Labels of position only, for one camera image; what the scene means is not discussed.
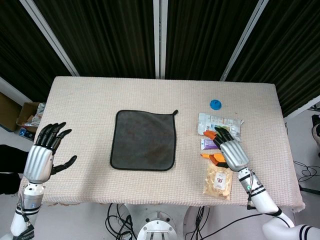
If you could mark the black curtain panel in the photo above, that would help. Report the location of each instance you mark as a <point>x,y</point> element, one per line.
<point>207,32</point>
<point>100,32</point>
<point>292,50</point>
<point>22,50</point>

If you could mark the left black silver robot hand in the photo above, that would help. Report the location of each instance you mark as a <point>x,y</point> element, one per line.
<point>38,160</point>

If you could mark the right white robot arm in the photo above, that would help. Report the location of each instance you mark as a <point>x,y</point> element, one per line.
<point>260,197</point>

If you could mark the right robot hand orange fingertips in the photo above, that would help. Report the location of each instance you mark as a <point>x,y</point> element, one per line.
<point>233,155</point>

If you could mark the yellow rubber chicken toy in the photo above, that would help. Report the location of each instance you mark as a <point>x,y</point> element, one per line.
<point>205,155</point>

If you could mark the clear snack bag white label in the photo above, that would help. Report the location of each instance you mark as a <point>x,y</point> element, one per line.
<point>217,185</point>

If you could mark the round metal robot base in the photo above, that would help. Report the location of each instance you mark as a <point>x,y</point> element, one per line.
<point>157,228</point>

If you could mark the beige woven tablecloth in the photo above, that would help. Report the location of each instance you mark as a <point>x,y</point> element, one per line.
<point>100,100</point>

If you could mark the open cardboard box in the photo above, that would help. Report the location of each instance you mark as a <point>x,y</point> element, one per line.
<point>25,112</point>

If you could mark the blue plastic cap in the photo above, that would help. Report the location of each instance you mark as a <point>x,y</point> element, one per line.
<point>215,104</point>

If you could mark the white frame post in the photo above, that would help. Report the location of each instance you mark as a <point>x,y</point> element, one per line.
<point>52,40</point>
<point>243,40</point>
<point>160,37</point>

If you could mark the black cloth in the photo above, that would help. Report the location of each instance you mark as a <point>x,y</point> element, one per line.
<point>10,162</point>

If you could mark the grey and green microfiber cloth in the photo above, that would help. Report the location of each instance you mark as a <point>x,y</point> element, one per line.
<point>143,140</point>

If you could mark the crumpled plastic bag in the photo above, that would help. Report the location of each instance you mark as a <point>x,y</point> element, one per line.
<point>40,112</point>

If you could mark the purple toothpaste tube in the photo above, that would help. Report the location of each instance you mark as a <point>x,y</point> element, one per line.
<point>207,144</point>

